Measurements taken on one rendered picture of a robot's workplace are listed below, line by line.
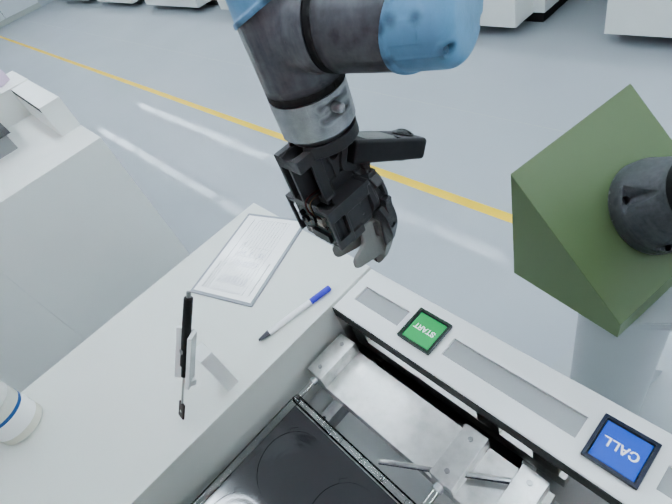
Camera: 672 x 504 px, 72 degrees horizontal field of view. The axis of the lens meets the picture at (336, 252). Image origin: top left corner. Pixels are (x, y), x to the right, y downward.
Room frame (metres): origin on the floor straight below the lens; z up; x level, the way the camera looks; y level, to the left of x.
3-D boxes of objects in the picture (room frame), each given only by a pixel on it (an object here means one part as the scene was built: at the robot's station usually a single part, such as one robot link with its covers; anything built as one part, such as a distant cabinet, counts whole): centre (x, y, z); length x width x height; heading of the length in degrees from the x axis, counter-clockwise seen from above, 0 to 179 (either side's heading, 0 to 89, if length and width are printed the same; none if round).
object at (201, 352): (0.41, 0.24, 1.03); 0.06 x 0.04 x 0.13; 118
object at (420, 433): (0.29, 0.00, 0.87); 0.36 x 0.08 x 0.03; 28
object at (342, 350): (0.43, 0.07, 0.89); 0.08 x 0.03 x 0.03; 118
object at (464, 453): (0.22, -0.04, 0.89); 0.08 x 0.03 x 0.03; 118
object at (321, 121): (0.41, -0.04, 1.32); 0.08 x 0.08 x 0.05
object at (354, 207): (0.40, -0.03, 1.24); 0.09 x 0.08 x 0.12; 118
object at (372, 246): (0.39, -0.04, 1.13); 0.06 x 0.03 x 0.09; 118
